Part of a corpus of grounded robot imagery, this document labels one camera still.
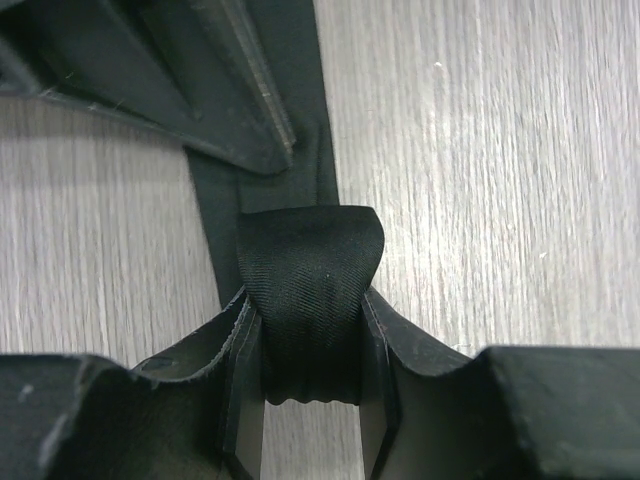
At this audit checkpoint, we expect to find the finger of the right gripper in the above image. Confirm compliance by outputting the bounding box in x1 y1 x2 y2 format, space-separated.
1 0 296 175

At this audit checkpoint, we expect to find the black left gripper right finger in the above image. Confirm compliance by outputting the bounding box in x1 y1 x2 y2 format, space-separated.
359 290 639 479

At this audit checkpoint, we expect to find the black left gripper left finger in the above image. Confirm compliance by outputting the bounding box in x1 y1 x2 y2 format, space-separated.
1 292 264 479

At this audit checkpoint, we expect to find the black tie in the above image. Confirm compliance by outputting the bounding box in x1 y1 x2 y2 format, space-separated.
187 1 384 405

